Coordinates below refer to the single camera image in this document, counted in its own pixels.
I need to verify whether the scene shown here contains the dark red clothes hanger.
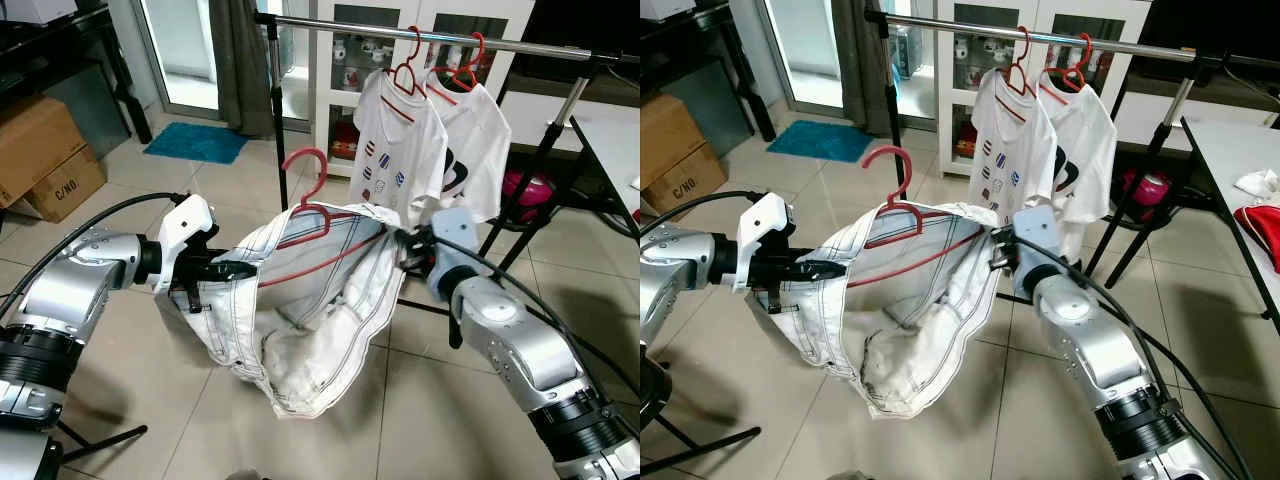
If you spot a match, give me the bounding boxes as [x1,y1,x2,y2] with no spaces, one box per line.
[862,145,986,291]
[258,148,386,291]

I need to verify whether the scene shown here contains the cream white jeans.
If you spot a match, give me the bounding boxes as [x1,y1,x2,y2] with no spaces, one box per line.
[160,200,413,421]
[770,200,1011,421]

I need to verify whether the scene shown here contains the white flag print t-shirt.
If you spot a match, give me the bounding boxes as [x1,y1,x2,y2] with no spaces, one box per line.
[350,68,449,231]
[968,68,1061,231]

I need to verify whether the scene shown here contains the magenta round bag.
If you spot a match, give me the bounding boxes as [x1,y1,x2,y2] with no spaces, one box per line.
[500,168,556,221]
[1118,168,1171,221]

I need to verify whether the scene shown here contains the teal floor mat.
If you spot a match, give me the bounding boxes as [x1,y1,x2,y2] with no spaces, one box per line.
[767,120,873,164]
[143,122,251,166]

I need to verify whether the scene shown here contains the lettered cardboard box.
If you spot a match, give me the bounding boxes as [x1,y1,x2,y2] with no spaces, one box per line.
[22,148,108,223]
[645,145,729,216]

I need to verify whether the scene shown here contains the white black print t-shirt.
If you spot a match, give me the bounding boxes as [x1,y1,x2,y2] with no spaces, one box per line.
[425,70,513,226]
[1040,70,1119,226]

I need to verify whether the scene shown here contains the white glass door cabinet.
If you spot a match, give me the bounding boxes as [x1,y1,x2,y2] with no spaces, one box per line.
[312,0,536,181]
[935,0,1151,181]

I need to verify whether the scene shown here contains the large cardboard box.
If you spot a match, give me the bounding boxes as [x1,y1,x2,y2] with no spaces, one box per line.
[640,93,706,201]
[0,95,89,206]

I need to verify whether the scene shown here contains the grey curtain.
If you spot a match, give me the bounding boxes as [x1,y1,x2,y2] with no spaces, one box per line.
[208,0,276,136]
[832,0,896,136]

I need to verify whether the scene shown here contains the chrome clothes rack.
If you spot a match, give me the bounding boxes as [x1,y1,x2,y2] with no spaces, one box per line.
[255,10,641,331]
[865,10,1280,336]

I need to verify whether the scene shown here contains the glass sliding door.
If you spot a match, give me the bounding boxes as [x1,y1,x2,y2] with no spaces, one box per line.
[135,0,226,116]
[765,0,851,116]

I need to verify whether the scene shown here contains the black desk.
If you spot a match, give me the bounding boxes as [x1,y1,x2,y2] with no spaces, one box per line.
[640,5,776,141]
[0,5,151,146]

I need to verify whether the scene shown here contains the red garment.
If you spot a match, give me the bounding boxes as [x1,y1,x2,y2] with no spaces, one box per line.
[1232,203,1280,273]

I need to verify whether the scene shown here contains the white crumpled garment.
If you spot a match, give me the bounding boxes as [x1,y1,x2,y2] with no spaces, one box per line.
[1233,168,1280,197]

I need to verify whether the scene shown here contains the black television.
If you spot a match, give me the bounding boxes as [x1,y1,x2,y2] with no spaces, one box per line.
[1140,0,1280,61]
[525,0,641,61]

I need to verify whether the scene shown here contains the white box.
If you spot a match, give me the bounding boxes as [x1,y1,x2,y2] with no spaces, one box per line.
[640,0,713,21]
[0,0,79,26]

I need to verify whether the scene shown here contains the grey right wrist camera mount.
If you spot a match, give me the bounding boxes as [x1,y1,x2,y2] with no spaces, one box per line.
[425,207,483,303]
[1012,205,1063,301]

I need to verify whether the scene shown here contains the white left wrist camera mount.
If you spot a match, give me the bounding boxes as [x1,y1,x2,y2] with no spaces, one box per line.
[155,193,218,293]
[735,193,796,293]

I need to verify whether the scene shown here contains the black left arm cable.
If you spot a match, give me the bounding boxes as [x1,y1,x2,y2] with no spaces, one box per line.
[0,190,191,321]
[640,188,769,241]

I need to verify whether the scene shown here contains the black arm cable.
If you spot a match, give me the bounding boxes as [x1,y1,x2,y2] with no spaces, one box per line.
[1040,240,1256,480]
[640,188,769,241]
[440,235,641,401]
[0,190,191,321]

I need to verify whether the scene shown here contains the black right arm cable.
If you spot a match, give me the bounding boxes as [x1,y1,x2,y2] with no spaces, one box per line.
[1040,240,1256,480]
[440,235,641,401]

